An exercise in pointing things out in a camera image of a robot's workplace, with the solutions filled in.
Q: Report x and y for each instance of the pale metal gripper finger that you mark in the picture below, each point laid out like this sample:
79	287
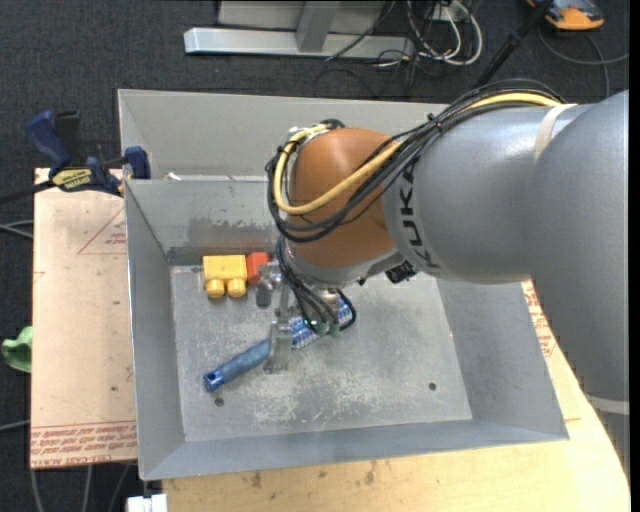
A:
265	295
280	352

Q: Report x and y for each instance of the orange-red toy block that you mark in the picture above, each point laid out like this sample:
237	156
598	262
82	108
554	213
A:
256	265

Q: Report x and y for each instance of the yellow toy block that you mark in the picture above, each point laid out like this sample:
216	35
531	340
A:
223	272

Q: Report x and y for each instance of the grey metal bin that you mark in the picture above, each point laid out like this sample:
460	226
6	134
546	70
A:
380	370

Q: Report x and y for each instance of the brown cardboard board, red print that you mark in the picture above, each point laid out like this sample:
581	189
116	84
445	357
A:
80	320

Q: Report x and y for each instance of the black cylinder on white bracket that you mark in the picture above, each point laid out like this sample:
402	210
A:
401	272

